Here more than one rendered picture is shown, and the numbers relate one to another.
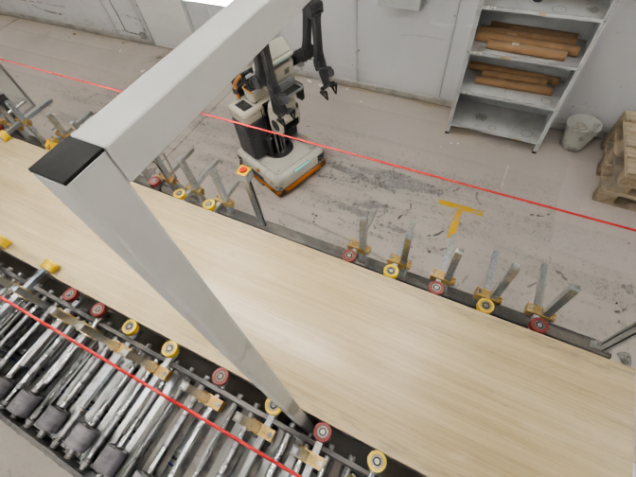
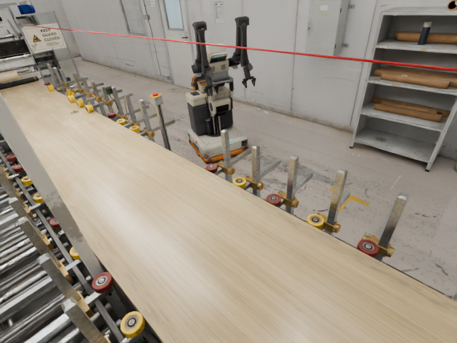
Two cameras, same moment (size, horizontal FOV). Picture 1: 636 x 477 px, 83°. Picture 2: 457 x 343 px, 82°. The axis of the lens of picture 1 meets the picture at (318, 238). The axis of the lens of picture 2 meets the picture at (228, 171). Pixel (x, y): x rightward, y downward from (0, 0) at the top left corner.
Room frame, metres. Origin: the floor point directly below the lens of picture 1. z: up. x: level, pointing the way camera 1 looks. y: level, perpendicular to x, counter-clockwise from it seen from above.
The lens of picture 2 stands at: (-0.32, -0.59, 1.87)
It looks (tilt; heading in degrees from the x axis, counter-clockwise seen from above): 35 degrees down; 13
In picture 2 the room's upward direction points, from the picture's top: 5 degrees counter-clockwise
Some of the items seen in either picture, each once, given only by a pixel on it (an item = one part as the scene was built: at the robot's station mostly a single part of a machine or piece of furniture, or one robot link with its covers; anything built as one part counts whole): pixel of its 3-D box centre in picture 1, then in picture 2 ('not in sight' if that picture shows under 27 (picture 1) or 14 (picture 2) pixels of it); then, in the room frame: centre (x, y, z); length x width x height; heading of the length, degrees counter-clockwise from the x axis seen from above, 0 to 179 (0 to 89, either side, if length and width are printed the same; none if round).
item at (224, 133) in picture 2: (362, 242); (227, 162); (1.12, -0.26, 0.90); 0.04 x 0.04 x 0.48; 57
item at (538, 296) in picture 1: (538, 297); (379, 233); (0.67, -1.10, 0.82); 0.43 x 0.03 x 0.04; 147
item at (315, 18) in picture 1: (317, 37); (243, 42); (2.50, -0.21, 1.40); 0.11 x 0.06 x 0.43; 126
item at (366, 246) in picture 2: (535, 328); (365, 254); (0.50, -0.99, 0.85); 0.08 x 0.08 x 0.11
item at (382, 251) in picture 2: (539, 312); (377, 245); (0.58, -1.07, 0.82); 0.14 x 0.06 x 0.05; 57
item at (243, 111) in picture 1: (266, 117); (211, 107); (2.83, 0.30, 0.59); 0.55 x 0.34 x 0.83; 126
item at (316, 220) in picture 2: (483, 309); (314, 226); (0.64, -0.79, 0.85); 0.08 x 0.08 x 0.11
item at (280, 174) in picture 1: (280, 157); (217, 139); (2.76, 0.24, 0.16); 0.67 x 0.64 x 0.25; 36
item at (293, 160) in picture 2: (450, 273); (290, 192); (0.85, -0.67, 0.90); 0.04 x 0.04 x 0.48; 57
